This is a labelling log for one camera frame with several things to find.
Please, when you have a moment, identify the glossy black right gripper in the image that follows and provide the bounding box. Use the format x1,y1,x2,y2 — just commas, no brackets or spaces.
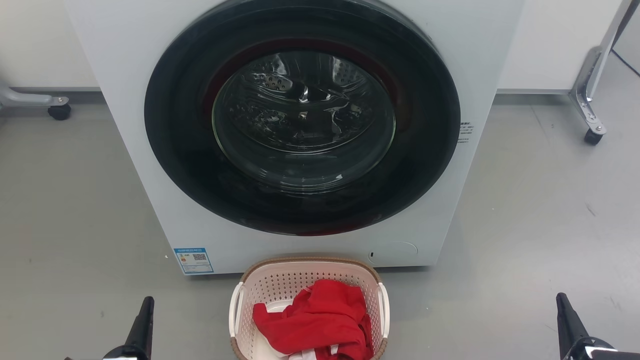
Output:
556,292,640,360

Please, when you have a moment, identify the glossy black left gripper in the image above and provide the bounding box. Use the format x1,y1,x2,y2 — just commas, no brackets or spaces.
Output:
102,296,155,360

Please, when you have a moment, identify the white perforated laundry basket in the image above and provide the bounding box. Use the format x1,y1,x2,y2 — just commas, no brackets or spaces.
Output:
229,256,390,360

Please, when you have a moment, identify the blue energy label sticker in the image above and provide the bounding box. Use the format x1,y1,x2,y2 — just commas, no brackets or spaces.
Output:
173,247,215,275

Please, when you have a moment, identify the white front-load washing machine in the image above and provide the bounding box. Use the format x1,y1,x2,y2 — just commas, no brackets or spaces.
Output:
65,0,526,276

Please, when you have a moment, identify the white garment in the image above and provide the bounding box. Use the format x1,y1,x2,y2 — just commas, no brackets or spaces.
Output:
264,299,341,360

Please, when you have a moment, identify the red garment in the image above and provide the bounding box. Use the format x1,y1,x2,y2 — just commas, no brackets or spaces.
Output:
252,279,374,360

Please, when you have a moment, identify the round white filter cover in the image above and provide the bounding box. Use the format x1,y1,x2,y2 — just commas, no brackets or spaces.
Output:
367,241,419,265

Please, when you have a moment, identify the round black washing machine door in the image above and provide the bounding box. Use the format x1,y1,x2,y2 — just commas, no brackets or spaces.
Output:
144,0,461,237

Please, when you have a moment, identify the grey metal stand leg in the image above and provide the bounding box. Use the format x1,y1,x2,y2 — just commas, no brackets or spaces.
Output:
0,82,70,108
570,0,640,136

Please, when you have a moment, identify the steel washing machine drum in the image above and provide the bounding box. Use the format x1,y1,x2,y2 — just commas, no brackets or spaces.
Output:
219,50,392,151

